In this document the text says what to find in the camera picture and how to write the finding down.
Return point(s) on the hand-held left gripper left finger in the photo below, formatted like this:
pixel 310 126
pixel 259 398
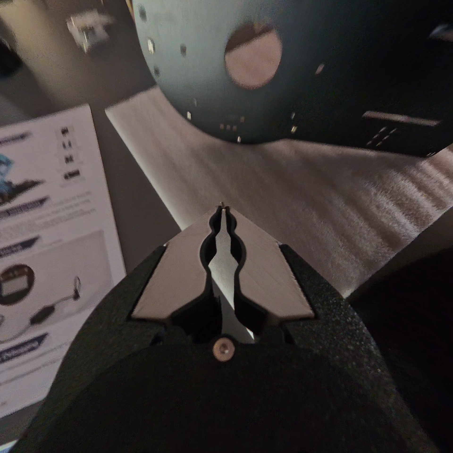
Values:
pixel 170 283

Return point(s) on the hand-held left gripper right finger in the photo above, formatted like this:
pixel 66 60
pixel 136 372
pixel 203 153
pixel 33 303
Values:
pixel 276 283

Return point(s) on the black metal chassis plate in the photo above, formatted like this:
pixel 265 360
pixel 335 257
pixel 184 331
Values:
pixel 336 88

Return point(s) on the white foam sheet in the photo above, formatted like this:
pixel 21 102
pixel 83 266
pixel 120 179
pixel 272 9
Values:
pixel 300 194

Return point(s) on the printed instruction leaflet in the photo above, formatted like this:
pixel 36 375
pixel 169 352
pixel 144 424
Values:
pixel 70 230

